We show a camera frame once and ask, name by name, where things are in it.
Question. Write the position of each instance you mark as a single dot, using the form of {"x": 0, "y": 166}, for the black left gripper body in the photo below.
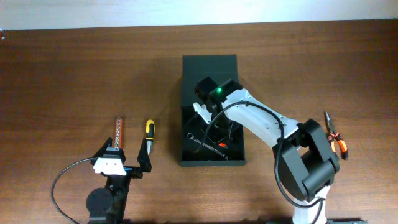
{"x": 124, "y": 181}

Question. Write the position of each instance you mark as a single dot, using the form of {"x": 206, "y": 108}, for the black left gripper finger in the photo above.
{"x": 102, "y": 150}
{"x": 143, "y": 158}

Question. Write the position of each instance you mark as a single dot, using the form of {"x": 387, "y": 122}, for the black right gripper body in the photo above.
{"x": 218, "y": 128}

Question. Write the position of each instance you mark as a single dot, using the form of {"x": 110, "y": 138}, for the silver ring wrench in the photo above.
{"x": 193, "y": 138}

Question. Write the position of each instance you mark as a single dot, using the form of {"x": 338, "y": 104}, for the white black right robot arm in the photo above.
{"x": 304, "y": 163}

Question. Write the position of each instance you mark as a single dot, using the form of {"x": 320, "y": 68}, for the orange bit holder strip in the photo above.
{"x": 118, "y": 133}

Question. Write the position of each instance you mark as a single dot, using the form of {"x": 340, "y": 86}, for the black open box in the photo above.
{"x": 201, "y": 74}

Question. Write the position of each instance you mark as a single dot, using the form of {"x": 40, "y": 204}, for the yellow black screwdriver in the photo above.
{"x": 150, "y": 131}

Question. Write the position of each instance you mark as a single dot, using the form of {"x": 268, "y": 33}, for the orange black long-nose pliers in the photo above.
{"x": 333, "y": 135}

